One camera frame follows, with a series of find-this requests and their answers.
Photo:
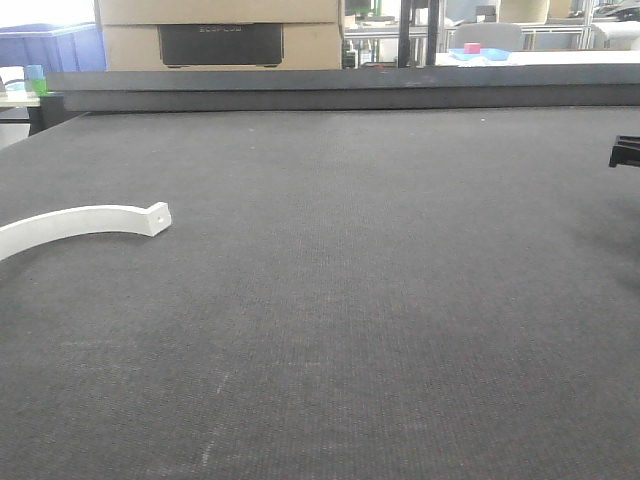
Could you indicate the pink cube block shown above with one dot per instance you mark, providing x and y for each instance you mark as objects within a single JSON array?
[{"x": 472, "y": 48}]

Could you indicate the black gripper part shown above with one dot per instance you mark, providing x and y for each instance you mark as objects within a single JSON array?
[{"x": 625, "y": 151}]

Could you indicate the light blue shallow tray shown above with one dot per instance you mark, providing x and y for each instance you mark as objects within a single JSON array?
[{"x": 485, "y": 54}]

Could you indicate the stacked blue green cups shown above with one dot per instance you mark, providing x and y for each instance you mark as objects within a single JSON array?
[{"x": 36, "y": 80}]

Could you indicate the black vertical post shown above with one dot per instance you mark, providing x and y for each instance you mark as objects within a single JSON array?
[
  {"x": 404, "y": 47},
  {"x": 432, "y": 32}
]

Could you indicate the grey chair back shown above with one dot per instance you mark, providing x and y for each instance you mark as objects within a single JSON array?
[{"x": 504, "y": 36}]

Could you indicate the black table edge rail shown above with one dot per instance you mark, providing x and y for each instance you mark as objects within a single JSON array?
[{"x": 434, "y": 87}]

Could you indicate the white curved PVC pipe piece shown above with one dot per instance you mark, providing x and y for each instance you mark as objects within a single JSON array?
[{"x": 37, "y": 230}]

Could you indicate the large cardboard box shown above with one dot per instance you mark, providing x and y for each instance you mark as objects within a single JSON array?
[{"x": 221, "y": 35}]

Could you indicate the blue storage crate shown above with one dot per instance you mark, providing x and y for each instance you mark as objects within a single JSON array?
[{"x": 56, "y": 48}]

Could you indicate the white table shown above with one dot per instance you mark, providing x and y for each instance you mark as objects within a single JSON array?
[{"x": 571, "y": 57}]

